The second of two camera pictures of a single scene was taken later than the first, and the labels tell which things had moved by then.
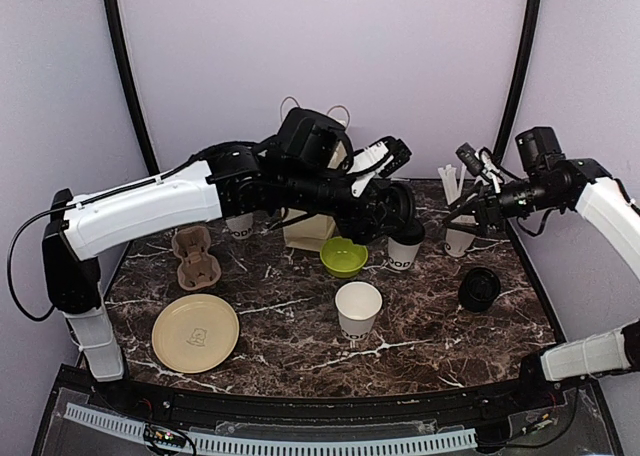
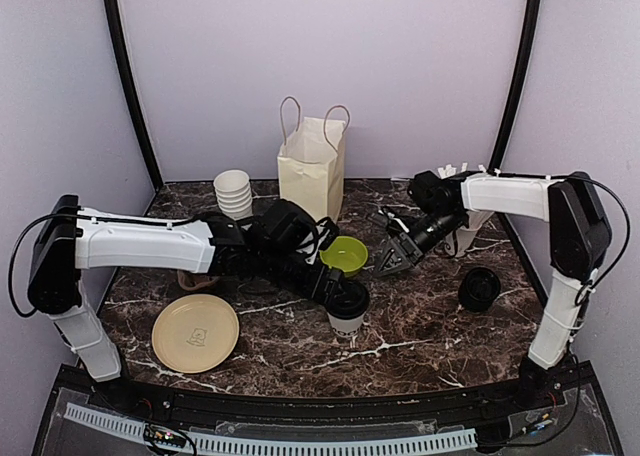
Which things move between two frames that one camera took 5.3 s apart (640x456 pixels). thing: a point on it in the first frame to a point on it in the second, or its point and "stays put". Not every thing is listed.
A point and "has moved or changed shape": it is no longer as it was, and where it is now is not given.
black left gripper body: (368, 221) to (328, 289)
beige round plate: (195, 333) stays put
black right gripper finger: (468, 208) to (389, 255)
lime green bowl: (342, 258) stays put
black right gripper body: (493, 216) to (411, 246)
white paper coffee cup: (358, 304) has moved or changed shape
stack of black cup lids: (478, 289) stays put
